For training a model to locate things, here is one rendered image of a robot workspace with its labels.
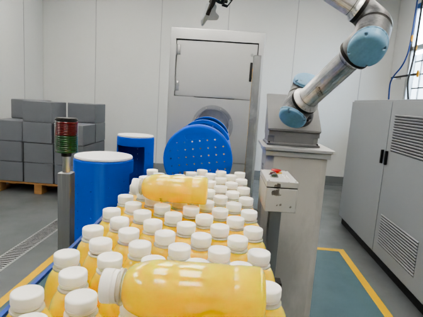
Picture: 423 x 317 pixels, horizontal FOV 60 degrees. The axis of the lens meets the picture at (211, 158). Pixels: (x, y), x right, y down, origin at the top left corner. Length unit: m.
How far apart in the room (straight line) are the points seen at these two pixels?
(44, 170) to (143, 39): 2.94
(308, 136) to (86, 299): 1.42
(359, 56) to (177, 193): 0.76
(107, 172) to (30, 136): 3.49
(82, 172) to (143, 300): 1.41
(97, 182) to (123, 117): 5.11
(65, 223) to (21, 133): 4.12
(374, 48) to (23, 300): 1.14
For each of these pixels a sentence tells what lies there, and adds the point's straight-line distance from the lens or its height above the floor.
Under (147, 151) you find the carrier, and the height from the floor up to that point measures 0.92.
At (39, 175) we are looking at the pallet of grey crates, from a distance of 5.23.
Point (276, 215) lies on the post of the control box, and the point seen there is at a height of 0.96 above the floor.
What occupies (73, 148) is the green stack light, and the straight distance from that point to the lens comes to 1.13.
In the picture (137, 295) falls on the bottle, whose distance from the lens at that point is 0.42.
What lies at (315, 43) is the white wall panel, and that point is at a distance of 6.75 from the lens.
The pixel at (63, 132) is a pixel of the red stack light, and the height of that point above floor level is 1.22.
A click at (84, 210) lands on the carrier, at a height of 0.79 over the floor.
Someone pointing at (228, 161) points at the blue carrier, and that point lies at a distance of 1.50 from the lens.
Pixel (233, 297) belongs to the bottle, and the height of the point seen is 1.13.
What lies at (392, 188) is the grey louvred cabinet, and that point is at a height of 0.73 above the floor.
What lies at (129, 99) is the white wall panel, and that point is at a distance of 6.80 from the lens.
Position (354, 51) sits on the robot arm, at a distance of 1.31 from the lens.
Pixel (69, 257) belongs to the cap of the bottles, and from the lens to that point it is 0.62.
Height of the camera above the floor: 1.33
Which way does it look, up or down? 9 degrees down
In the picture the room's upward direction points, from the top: 4 degrees clockwise
